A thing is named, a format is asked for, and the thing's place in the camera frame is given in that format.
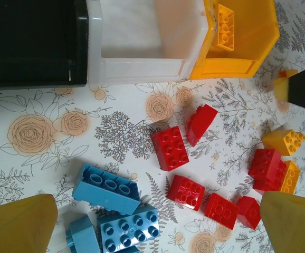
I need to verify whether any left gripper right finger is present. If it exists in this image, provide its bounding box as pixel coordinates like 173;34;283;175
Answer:
260;191;305;253

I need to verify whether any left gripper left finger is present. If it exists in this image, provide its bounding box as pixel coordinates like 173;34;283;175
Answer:
0;194;57;253

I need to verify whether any small red lego brick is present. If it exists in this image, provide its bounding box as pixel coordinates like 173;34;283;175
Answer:
236;196;261;230

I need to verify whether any yellow four-stud lego brick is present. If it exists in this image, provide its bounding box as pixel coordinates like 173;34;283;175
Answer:
262;129;305;157

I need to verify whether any small blue lego brick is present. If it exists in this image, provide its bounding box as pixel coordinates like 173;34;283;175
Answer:
65;213;102;253

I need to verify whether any blue long lego brick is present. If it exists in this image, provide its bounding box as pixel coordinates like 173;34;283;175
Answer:
72;163;140;216
97;207;160;253

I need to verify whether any red sloped lego brick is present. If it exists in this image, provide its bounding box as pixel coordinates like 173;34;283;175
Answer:
186;104;218;148

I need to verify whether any red four-stud lego brick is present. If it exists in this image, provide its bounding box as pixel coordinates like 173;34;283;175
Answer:
165;174;206;211

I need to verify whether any red six-stud lego brick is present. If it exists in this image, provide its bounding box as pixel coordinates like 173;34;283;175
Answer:
150;125;190;172

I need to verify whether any yellow plastic bin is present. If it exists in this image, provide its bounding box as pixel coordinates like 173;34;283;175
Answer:
189;0;280;81

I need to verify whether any yellow long lego brick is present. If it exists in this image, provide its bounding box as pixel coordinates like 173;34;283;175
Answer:
210;4;235;51

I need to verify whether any floral tablecloth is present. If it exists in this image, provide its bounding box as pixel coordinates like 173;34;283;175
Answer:
0;0;305;253

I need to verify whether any white plastic bin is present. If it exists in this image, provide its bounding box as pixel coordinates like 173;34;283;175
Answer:
85;0;208;85

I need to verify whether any black plastic bin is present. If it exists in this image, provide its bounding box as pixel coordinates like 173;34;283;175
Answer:
0;0;89;90

